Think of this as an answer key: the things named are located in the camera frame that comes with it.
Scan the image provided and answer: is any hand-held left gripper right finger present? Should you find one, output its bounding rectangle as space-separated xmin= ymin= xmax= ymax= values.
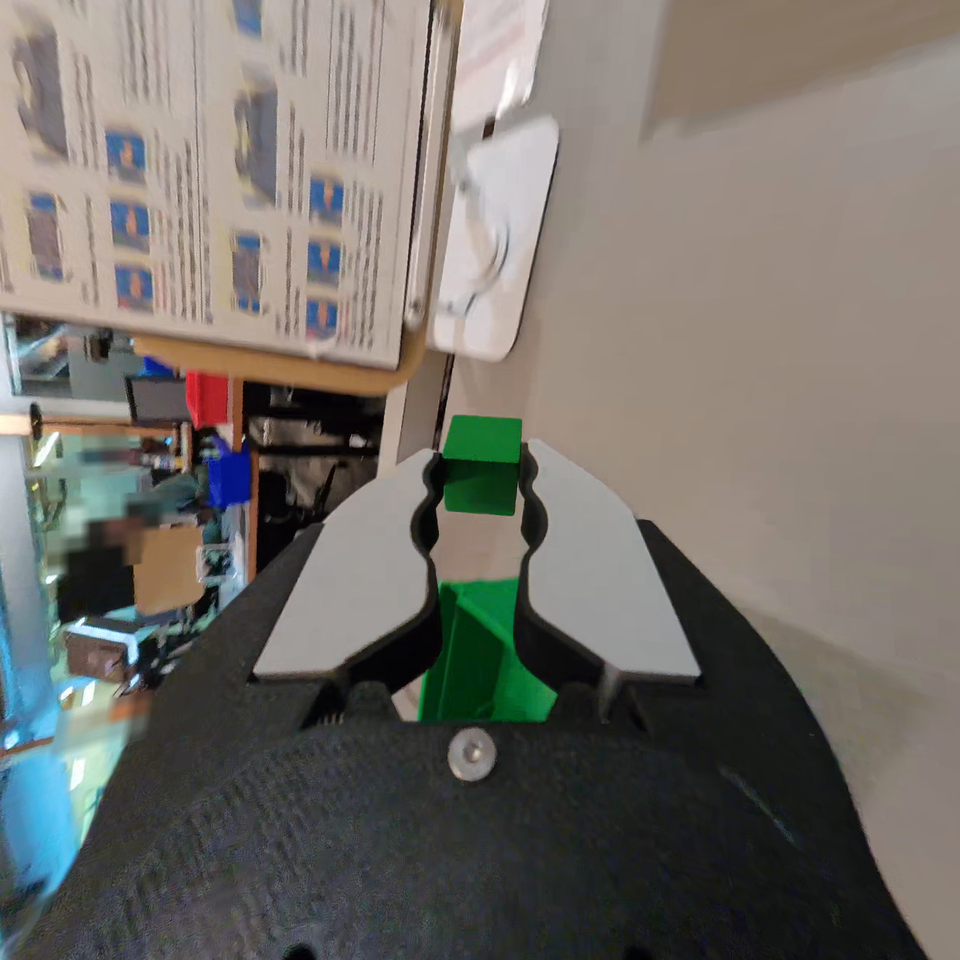
xmin=514 ymin=438 xmax=704 ymax=723

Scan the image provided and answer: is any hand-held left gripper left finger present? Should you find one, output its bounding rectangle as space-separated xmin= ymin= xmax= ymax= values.
xmin=253 ymin=448 xmax=445 ymax=685

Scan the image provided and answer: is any green plastic bin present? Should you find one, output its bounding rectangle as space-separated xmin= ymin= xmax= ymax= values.
xmin=416 ymin=577 xmax=560 ymax=725

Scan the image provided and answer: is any green cube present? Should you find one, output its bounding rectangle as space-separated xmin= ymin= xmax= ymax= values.
xmin=442 ymin=416 xmax=524 ymax=517

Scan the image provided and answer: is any blue bin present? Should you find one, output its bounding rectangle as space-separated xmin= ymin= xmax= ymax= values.
xmin=208 ymin=435 xmax=252 ymax=507

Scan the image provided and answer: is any wooden sheet board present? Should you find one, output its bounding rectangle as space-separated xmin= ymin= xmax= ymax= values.
xmin=135 ymin=525 xmax=209 ymax=616
xmin=131 ymin=0 xmax=462 ymax=399

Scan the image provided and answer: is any red bin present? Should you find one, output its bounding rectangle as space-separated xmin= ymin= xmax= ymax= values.
xmin=185 ymin=371 xmax=234 ymax=430

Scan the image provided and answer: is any white stand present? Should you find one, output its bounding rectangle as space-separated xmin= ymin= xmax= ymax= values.
xmin=405 ymin=116 xmax=562 ymax=363

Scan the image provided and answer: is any printed instruction sheet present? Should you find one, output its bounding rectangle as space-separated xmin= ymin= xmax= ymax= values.
xmin=0 ymin=0 xmax=436 ymax=372

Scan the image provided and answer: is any white paper sheet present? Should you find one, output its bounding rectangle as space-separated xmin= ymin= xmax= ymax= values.
xmin=453 ymin=0 xmax=552 ymax=136

